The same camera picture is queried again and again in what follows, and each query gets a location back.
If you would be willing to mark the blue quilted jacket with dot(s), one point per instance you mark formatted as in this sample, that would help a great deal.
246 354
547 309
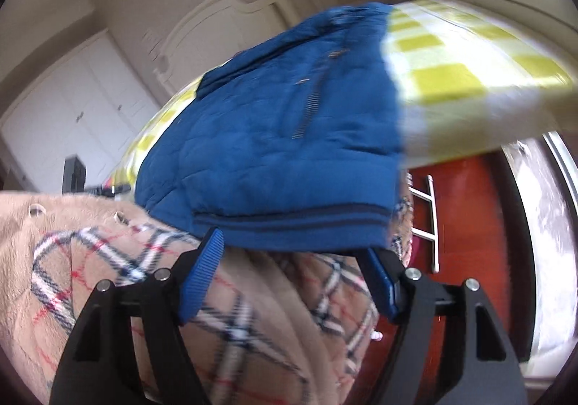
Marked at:
271 139

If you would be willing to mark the red wooden cabinet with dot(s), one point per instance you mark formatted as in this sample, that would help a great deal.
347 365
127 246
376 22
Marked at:
469 215

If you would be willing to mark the white wooden headboard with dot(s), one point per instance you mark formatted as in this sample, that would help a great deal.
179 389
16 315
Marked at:
212 26

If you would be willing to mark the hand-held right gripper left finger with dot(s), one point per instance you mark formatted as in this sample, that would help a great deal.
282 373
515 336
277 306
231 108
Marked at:
203 278

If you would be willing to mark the white wardrobe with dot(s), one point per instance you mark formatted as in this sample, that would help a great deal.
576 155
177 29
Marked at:
67 107

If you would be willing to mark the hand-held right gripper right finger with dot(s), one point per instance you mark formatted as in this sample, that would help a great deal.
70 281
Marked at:
381 283

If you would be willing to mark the beige plaid robe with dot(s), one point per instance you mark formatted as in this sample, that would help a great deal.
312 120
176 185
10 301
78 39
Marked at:
113 260

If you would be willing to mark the yellow white checked bedsheet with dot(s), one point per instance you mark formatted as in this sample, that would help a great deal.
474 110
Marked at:
451 80

